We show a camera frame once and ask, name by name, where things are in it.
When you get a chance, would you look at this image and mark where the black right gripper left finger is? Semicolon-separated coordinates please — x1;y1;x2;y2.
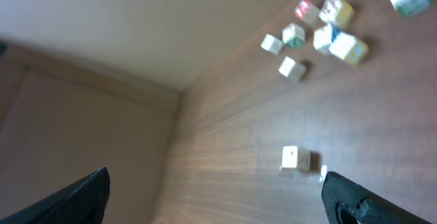
1;167;110;224

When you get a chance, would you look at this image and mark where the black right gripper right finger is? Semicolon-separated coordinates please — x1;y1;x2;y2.
322;171;430;224

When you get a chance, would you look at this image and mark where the red 6 baseball block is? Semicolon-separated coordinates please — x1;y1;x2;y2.
281;145;311;171

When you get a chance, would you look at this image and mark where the yellow soccer ball J block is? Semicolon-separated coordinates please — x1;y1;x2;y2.
318;0;354;29

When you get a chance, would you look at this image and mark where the blue bordered picture block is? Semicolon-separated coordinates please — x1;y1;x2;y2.
278;57;307;82

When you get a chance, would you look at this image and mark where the yellow C white block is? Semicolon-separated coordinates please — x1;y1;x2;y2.
328;32;369;66

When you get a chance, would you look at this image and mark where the red O ice cream block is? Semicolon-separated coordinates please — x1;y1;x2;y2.
313;24;341;55

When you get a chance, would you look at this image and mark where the green apple picture block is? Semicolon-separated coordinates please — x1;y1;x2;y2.
282;23;306;49

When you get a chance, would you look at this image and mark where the green V bird block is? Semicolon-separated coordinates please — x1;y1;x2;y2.
261;34;284;55

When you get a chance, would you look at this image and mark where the red A letter block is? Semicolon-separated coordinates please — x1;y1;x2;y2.
294;0;320;25

